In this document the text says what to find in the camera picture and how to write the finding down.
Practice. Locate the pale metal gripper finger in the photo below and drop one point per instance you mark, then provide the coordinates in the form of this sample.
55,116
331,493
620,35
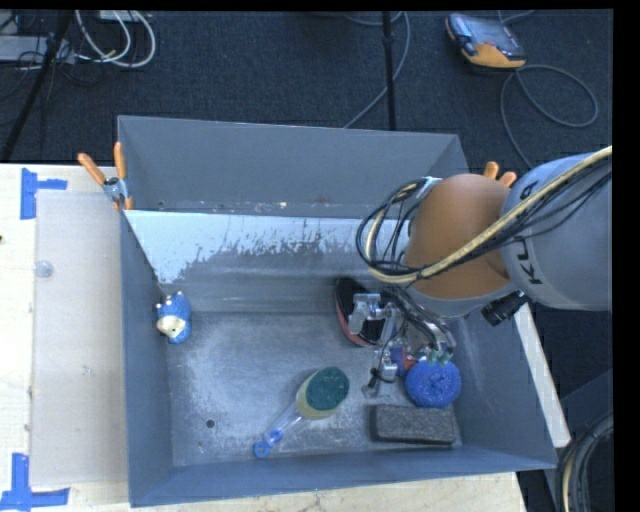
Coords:
387,371
364,306

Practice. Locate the small blue and red object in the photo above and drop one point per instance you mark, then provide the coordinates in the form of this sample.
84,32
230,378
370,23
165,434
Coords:
399,358

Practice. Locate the blue round scrubber ball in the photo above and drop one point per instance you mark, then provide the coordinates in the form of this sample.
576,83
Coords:
434,384

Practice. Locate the dark grey flat block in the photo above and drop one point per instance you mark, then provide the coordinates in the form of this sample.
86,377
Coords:
414,424

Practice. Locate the grey metal bin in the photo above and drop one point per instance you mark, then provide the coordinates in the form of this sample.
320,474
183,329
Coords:
260,360

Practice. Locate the blue and cream toy animal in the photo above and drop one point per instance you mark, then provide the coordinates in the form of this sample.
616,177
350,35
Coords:
175,315

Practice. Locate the pale wood board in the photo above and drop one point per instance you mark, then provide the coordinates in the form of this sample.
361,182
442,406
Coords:
75,340

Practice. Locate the black cylinder on white bracket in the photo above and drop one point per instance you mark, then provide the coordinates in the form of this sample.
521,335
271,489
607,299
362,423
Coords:
501,308

